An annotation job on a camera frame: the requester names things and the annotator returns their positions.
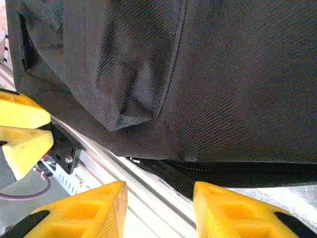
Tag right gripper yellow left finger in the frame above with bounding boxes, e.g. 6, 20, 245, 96
0, 180, 128, 238

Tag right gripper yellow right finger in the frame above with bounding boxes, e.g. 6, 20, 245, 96
193, 180, 317, 238

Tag black fabric backpack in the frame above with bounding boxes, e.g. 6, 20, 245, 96
4, 0, 317, 200

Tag white slotted cable duct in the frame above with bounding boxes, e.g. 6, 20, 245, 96
49, 163, 86, 199

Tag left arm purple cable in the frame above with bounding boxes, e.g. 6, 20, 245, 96
0, 171, 53, 202

